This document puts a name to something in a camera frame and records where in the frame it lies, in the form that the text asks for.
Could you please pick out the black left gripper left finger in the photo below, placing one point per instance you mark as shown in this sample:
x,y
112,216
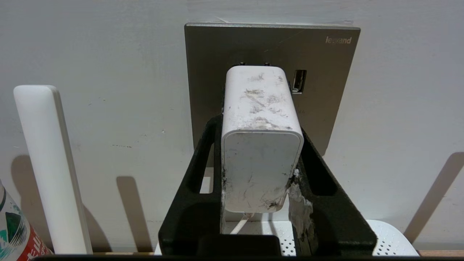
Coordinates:
x,y
185,221

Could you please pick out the clear red-label water bottle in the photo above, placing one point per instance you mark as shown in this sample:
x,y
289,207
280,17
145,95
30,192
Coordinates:
x,y
14,235

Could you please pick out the white router with antennas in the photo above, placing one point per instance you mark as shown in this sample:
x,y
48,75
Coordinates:
x,y
47,163

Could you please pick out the white power adapter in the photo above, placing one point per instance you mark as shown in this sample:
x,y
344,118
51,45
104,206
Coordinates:
x,y
261,163

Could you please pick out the grey wall socket plate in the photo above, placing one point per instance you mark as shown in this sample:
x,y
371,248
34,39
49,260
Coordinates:
x,y
210,72

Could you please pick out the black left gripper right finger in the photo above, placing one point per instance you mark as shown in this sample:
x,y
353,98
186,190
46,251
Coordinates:
x,y
337,224

